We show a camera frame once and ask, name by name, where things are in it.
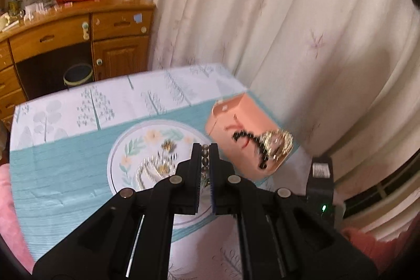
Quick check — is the white curtain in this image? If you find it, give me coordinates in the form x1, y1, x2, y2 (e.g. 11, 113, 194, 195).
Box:
137, 0, 420, 235

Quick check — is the pink plastic tray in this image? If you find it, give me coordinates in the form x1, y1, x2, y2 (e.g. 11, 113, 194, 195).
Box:
205, 93, 293, 181

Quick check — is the black bead bracelet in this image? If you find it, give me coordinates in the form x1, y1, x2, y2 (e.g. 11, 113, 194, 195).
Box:
232, 129, 269, 170

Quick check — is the white pearl necklace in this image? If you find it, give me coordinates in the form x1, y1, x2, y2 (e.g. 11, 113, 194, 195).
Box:
136, 143, 212, 192

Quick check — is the pink quilt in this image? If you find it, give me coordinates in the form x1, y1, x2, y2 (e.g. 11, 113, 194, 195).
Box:
0, 163, 35, 274

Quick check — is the gold ornate bracelet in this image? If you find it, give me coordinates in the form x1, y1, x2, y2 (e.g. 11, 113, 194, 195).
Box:
258, 129, 295, 163

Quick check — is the dark waste bin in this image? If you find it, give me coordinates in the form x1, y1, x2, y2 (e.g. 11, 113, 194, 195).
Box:
63, 63, 93, 88

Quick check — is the tree pattern tablecloth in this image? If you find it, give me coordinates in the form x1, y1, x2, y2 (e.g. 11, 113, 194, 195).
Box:
9, 64, 302, 267

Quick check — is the wooden desk with drawers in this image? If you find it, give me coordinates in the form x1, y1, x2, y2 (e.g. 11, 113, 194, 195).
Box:
1, 0, 155, 123

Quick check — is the red string bracelet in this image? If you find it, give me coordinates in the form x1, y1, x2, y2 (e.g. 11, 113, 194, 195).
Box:
224, 114, 254, 149

